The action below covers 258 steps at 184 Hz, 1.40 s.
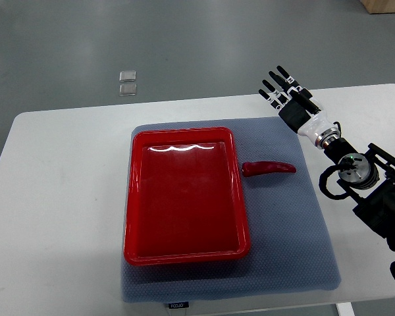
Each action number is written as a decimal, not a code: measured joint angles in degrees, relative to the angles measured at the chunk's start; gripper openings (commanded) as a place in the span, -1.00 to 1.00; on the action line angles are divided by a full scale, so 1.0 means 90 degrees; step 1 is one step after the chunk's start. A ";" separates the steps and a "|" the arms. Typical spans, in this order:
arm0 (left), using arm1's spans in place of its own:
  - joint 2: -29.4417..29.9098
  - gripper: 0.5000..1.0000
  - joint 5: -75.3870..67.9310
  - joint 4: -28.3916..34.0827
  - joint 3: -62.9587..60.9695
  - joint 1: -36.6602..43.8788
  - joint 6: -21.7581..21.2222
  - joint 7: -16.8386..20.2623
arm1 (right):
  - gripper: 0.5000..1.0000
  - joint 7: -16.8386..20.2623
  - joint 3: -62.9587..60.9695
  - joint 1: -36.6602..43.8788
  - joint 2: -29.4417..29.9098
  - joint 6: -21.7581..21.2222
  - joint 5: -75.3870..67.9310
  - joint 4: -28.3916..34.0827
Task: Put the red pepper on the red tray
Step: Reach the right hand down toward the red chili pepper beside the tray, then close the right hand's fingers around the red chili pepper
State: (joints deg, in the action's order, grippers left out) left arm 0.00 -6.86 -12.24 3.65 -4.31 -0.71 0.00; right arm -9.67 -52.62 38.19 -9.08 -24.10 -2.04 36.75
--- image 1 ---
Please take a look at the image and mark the red plastic tray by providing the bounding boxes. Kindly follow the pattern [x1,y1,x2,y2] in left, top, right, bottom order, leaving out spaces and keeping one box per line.
[124,127,251,267]

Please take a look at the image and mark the upper metal floor plate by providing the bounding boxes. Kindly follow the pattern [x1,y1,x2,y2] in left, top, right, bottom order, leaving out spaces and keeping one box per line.
[119,70,136,82]

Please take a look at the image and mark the red pepper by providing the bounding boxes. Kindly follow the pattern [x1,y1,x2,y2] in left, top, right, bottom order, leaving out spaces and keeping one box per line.
[242,161,297,177]

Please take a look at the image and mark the black cable loop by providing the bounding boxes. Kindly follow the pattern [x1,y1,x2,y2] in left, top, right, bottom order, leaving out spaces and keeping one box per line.
[318,165,353,201]

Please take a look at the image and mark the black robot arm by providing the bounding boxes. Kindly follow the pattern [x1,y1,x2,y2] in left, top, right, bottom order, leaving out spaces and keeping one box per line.
[259,66,395,251]

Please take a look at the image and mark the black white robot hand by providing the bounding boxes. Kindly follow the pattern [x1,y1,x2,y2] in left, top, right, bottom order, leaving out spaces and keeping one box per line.
[258,65,340,145]

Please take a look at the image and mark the grey mesh mat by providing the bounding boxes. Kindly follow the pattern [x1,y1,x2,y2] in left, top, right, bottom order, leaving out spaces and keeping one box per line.
[121,117,340,303]

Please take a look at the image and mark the wooden box corner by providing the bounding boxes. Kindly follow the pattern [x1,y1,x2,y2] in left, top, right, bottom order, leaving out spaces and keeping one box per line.
[360,0,395,14]

